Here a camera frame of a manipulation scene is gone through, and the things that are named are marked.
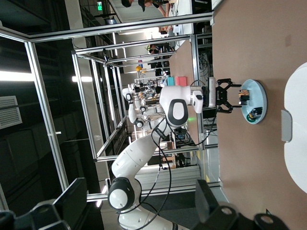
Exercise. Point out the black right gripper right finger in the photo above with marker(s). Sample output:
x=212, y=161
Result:
x=206, y=206

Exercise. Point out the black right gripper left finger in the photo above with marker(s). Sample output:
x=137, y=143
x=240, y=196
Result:
x=72, y=201

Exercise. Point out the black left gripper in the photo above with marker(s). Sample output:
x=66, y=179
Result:
x=221, y=95

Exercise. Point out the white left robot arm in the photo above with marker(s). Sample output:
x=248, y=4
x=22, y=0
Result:
x=134, y=158

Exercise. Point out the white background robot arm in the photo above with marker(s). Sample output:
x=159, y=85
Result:
x=131, y=112

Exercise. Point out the light blue round plate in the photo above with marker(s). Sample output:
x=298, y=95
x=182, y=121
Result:
x=256, y=100

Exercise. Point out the pink box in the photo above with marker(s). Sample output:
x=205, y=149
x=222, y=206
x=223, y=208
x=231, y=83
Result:
x=181, y=81

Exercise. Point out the teal box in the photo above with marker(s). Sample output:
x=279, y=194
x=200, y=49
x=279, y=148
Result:
x=170, y=81

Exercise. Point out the white lidded lunch box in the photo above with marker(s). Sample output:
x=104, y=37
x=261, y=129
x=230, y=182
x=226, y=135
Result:
x=297, y=143

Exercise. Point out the yellow ball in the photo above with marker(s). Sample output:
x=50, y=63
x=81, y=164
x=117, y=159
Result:
x=138, y=68

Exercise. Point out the white air vent grille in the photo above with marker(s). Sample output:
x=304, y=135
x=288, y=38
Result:
x=9, y=112

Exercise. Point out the person in dark clothes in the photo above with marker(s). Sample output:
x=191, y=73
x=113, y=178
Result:
x=144, y=4

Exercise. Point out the green exit sign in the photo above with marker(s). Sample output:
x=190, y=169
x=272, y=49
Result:
x=99, y=6

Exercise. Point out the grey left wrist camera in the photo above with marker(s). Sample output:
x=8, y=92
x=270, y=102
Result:
x=211, y=92

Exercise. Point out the aluminium frame cage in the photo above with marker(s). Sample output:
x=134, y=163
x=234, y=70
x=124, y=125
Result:
x=194, y=72

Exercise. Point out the aluminium frame beam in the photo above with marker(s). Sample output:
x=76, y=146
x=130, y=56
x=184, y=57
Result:
x=46, y=115

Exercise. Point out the aluminium frame post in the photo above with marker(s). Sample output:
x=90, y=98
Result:
x=120, y=26

